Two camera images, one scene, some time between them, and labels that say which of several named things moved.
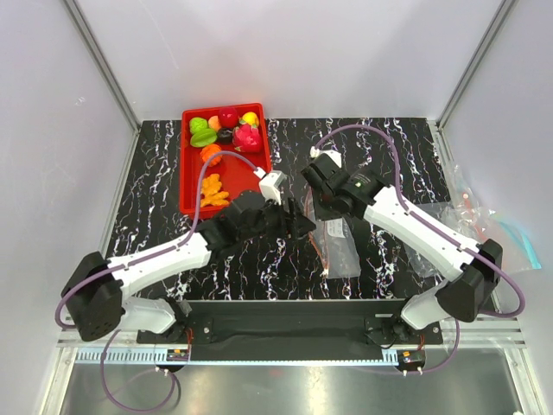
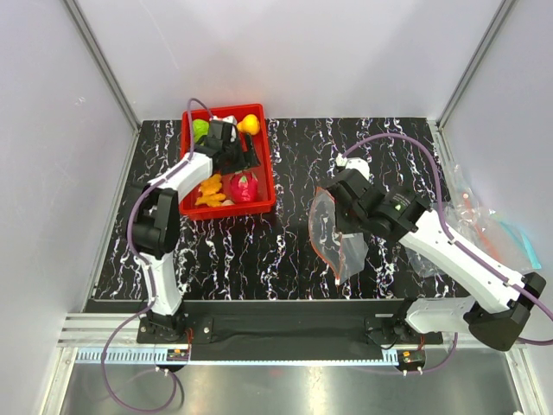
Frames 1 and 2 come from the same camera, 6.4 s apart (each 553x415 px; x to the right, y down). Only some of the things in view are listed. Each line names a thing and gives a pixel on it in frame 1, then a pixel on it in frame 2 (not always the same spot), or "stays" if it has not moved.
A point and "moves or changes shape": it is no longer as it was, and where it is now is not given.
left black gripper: [292, 225] to [248, 161]
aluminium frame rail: [297, 325] stays
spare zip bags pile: [470, 213] stays
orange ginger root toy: [212, 194] stays
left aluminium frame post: [108, 75] stays
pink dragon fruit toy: [246, 138] to [244, 187]
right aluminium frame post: [438, 126] stays
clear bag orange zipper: [334, 242] moves or changes shape
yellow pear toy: [251, 118] stays
